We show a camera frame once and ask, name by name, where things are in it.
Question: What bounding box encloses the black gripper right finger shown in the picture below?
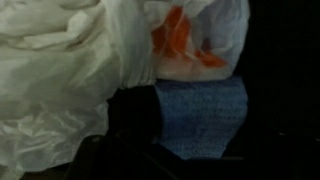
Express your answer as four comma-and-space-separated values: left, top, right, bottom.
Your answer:
223, 123, 320, 180

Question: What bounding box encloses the white towel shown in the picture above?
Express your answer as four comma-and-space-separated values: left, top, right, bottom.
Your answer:
0, 0, 158, 180

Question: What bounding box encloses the white cloth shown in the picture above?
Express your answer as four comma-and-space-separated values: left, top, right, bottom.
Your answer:
143, 0, 251, 83

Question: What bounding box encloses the dark rectangular block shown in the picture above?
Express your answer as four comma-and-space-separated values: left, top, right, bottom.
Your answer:
153, 75, 250, 161

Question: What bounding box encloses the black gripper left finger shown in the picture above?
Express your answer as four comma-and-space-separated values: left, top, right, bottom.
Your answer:
64, 85, 181, 180

